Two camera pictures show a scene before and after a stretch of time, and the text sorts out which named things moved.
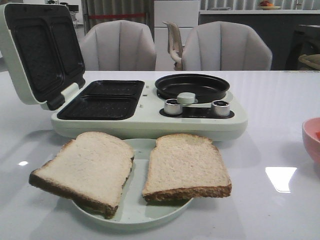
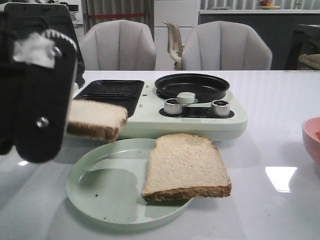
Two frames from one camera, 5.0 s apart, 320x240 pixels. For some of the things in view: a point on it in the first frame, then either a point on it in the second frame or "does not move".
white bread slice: [183, 166] does not move
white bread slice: [92, 169] → [94, 120]
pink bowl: [311, 130] does not move
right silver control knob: [220, 108] does not move
